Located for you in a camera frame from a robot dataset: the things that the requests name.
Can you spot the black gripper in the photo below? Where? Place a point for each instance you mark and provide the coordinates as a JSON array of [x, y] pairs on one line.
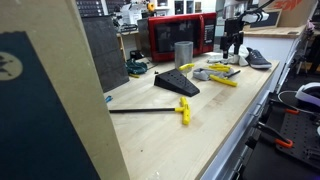
[[233, 26]]

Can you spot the silver cylindrical container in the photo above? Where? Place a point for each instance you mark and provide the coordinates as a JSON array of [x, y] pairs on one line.
[[183, 55]]

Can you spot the black wedge wrench stand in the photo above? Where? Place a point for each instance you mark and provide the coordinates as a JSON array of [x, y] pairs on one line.
[[176, 83]]

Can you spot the white cloth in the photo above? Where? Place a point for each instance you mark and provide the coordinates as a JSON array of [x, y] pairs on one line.
[[243, 55]]

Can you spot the white cabinet wooden counter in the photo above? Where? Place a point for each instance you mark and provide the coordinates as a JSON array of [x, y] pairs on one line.
[[260, 43]]

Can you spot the gray canvas shoe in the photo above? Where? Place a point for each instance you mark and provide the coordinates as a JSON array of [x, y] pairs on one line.
[[258, 60]]

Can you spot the cardboard box dark label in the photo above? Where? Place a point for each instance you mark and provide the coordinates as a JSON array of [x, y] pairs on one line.
[[256, 23]]

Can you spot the gray cloth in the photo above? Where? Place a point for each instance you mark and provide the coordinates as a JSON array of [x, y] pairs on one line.
[[201, 74]]

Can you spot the red black microwave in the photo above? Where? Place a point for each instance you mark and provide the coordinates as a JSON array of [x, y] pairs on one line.
[[180, 36]]

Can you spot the white glass door cabinet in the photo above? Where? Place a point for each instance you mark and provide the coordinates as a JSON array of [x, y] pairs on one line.
[[171, 6]]

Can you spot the cardboard box red print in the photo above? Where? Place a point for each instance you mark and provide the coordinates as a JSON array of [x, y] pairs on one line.
[[296, 13]]

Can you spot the small yellow black device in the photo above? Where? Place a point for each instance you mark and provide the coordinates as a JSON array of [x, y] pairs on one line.
[[151, 6]]

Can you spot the small black bag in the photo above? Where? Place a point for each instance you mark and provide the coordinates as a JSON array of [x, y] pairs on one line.
[[136, 54]]

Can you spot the white workbench base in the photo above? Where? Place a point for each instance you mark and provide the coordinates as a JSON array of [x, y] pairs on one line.
[[233, 146]]

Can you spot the wooden side table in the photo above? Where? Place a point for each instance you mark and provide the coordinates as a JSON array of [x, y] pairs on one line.
[[128, 33]]

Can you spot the white lab machine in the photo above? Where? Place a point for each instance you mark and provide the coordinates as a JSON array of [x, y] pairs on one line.
[[131, 13]]

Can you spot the dark gray mesh panel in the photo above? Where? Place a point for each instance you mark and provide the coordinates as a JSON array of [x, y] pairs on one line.
[[103, 50]]

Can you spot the black slotted bins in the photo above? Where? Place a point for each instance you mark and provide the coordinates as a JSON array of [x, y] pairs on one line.
[[89, 7]]

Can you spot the large cardboard box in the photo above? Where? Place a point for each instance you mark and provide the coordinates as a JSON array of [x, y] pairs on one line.
[[66, 100]]

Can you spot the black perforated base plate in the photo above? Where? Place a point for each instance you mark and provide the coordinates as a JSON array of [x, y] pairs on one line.
[[300, 133]]

